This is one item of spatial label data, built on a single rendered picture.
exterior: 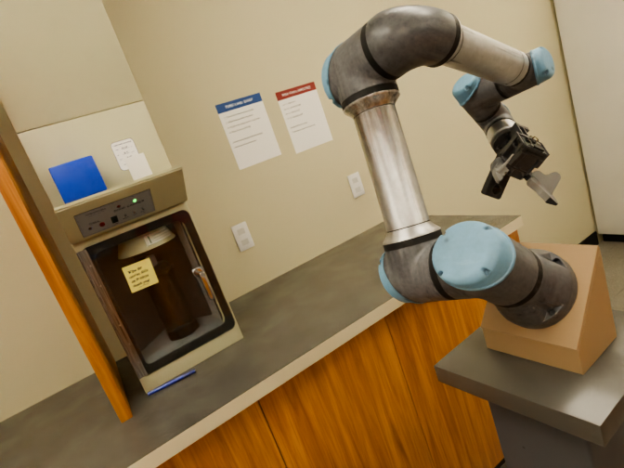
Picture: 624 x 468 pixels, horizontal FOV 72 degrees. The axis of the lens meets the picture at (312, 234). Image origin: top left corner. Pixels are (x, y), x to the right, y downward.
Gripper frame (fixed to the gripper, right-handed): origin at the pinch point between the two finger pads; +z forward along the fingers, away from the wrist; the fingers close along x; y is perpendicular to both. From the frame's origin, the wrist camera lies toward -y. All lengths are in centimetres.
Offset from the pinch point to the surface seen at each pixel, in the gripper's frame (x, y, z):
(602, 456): 17, -20, 43
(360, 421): -2, -78, 18
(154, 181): -79, -41, -13
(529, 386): 0.5, -15.9, 35.9
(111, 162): -92, -45, -20
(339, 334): -19, -56, 6
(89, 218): -90, -50, -2
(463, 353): -2.5, -26.9, 23.8
